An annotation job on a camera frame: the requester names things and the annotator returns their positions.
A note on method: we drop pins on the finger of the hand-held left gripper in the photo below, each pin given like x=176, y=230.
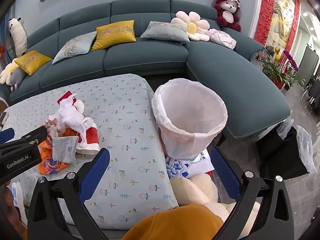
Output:
x=35, y=134
x=6, y=133

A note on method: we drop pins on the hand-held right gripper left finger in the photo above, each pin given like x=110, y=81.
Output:
x=94, y=176

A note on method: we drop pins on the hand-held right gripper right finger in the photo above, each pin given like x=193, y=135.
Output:
x=225, y=176

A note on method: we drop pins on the brown patterned snack wrapper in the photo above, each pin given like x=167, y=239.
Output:
x=51, y=127

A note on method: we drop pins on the orange wrapper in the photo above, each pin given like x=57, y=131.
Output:
x=48, y=165

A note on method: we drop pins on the grey packet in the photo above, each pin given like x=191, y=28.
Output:
x=65, y=150

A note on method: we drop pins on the red paper cup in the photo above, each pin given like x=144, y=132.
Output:
x=88, y=140

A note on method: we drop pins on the pile of trash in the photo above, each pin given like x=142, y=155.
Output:
x=71, y=118

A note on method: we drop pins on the red packet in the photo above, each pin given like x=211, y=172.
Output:
x=66, y=97

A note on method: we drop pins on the bin with white liner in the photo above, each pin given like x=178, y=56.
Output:
x=190, y=115

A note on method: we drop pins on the white and blue packet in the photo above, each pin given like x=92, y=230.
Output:
x=17, y=195

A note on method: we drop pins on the cream and orange clothing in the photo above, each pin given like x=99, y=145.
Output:
x=195, y=190

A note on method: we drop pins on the blue floral printed box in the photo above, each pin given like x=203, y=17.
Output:
x=180, y=167

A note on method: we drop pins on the grey plush toy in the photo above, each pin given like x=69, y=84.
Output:
x=16, y=78

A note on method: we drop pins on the small cream flower pillow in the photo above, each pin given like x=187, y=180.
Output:
x=6, y=75

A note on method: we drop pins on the floral light blue tablecloth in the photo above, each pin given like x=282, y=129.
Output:
x=125, y=120

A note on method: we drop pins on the mustard yellow sweater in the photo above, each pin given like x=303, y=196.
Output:
x=175, y=225

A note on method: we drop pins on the small yellow embroidered cushion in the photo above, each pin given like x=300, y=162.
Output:
x=31, y=61

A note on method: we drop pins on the small clear plastic bag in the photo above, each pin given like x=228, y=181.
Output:
x=285, y=127

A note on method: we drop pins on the large clear plastic bag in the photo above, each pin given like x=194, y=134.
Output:
x=306, y=147

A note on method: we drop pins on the grey-blue embroidered cushion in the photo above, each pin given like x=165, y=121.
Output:
x=165, y=31
x=75, y=46

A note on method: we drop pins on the long white plush toy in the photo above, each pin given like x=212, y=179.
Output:
x=17, y=35

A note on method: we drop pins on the green potted plant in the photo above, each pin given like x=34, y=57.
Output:
x=273, y=68

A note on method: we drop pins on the dark dining chairs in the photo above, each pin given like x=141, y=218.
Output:
x=313, y=92

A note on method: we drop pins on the large yellow embroidered cushion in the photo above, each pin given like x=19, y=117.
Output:
x=115, y=35

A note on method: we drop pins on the teal corner sofa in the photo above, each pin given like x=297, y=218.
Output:
x=150, y=57

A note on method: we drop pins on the yellow gourd ornament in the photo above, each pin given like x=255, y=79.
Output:
x=277, y=53

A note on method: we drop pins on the purple orchid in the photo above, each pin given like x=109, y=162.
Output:
x=291, y=60

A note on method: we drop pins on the cream flower-shaped pillow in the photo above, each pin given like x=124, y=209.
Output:
x=192, y=27

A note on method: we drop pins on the red teddy bear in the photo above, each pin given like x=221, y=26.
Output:
x=227, y=15

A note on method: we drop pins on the red patterned wall panel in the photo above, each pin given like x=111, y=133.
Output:
x=265, y=12
x=293, y=22

